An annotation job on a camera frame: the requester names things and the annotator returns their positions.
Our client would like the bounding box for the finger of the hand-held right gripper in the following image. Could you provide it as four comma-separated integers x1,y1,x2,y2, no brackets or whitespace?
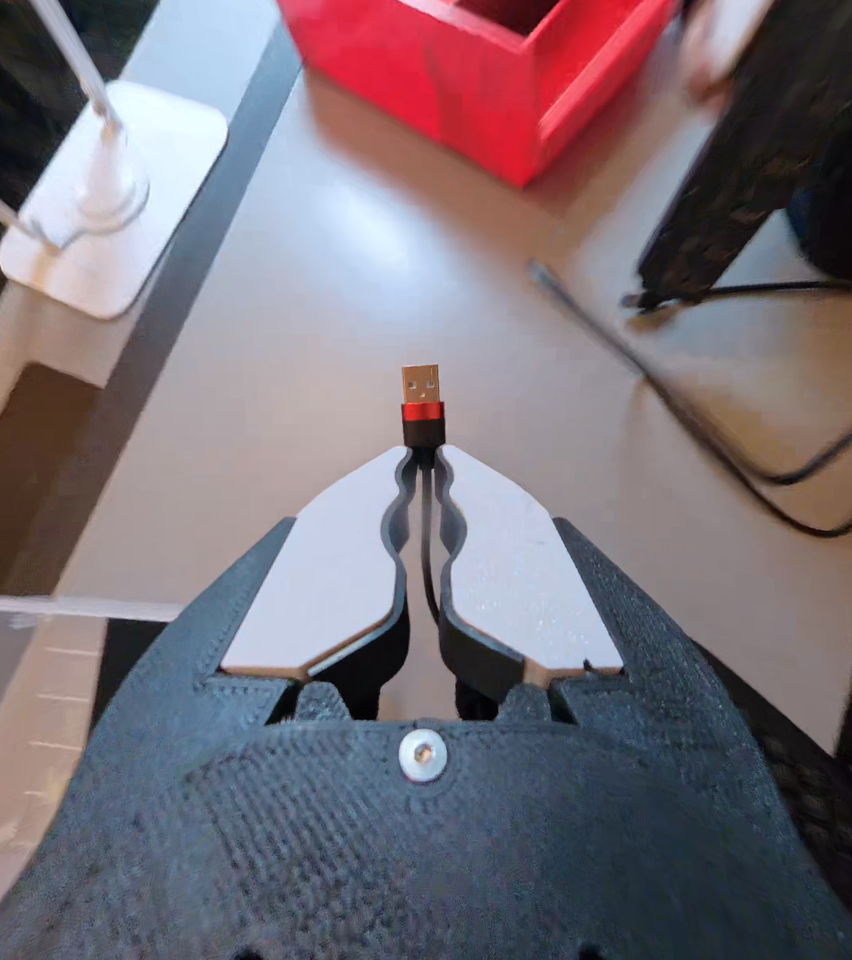
684,0,775,102

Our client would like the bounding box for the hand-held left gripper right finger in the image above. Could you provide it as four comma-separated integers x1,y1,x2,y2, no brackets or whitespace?
435,444,627,702

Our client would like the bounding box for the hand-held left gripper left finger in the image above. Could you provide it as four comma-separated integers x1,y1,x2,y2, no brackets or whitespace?
218,444,413,702

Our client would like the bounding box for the black USB hub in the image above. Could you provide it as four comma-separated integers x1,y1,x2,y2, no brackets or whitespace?
634,0,852,310

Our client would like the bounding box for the black red-collar USB cable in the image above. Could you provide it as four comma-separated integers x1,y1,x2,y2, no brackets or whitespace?
399,363,448,625

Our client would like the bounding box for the thick black hub cable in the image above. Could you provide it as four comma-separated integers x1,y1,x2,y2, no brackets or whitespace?
621,279,852,312

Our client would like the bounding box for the clear plastic bin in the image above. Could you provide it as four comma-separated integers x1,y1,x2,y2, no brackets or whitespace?
0,592,183,946

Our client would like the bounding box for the long red plastic bin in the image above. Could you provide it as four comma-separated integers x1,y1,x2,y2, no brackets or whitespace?
276,0,680,190

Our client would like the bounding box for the dark table cable flap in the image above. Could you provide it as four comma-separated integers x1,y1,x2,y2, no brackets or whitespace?
0,360,106,601

